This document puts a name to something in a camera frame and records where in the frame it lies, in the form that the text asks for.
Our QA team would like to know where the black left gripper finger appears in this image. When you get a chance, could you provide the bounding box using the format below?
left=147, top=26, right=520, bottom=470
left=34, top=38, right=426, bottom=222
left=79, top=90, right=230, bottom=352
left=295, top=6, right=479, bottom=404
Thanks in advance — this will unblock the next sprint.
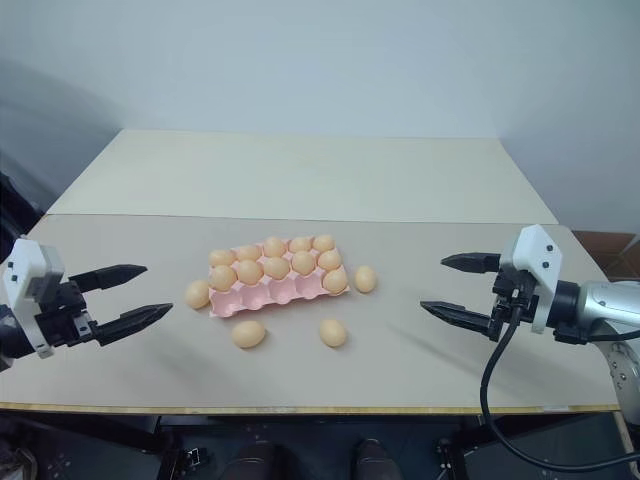
left=93, top=302, right=175, bottom=348
left=67, top=263, right=149, bottom=295

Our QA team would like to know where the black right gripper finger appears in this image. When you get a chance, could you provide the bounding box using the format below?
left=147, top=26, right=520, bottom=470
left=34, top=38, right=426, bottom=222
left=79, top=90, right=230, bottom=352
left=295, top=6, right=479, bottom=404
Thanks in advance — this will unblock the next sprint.
left=440, top=252, right=503, bottom=275
left=419, top=300, right=502, bottom=344

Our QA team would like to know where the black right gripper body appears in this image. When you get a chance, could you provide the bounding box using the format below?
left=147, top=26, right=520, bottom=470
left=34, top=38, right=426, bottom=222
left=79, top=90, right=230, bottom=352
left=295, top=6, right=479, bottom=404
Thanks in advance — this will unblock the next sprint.
left=489, top=267, right=542, bottom=335

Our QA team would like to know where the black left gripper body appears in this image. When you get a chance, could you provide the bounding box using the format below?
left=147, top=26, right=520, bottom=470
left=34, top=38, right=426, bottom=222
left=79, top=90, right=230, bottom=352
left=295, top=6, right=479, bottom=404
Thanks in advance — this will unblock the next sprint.
left=33, top=278, right=102, bottom=349

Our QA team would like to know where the pink plastic egg tray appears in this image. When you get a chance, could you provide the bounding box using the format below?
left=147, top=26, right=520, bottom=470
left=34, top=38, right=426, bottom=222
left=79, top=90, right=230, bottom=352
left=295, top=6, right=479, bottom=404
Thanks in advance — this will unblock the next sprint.
left=206, top=238, right=352, bottom=319

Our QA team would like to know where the dark rounded shape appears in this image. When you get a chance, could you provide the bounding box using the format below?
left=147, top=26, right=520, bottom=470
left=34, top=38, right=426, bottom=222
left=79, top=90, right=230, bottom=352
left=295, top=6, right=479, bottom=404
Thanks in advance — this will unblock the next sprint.
left=354, top=437, right=402, bottom=480

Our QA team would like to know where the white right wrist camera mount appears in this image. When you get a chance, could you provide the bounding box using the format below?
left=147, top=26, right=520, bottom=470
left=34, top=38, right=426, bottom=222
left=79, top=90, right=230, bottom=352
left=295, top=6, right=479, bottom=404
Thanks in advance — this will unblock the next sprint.
left=498, top=224, right=565, bottom=335

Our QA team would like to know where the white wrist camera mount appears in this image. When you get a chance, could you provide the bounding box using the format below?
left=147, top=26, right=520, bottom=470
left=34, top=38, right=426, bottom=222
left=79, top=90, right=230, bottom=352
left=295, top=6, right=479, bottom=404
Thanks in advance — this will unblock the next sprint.
left=1, top=237, right=67, bottom=359
left=498, top=224, right=565, bottom=335

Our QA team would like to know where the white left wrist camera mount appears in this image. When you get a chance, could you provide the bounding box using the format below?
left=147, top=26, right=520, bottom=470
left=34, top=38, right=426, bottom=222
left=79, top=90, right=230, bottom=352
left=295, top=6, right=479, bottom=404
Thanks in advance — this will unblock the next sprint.
left=1, top=237, right=67, bottom=359

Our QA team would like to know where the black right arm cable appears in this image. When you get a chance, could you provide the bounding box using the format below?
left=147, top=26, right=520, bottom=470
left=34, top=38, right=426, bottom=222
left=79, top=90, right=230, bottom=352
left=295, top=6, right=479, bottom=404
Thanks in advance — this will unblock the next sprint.
left=479, top=294, right=640, bottom=474

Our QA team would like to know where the black table frame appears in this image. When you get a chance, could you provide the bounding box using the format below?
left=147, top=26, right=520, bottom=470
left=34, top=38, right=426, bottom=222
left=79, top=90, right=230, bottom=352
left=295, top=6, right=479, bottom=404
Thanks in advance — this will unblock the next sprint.
left=0, top=412, right=621, bottom=480

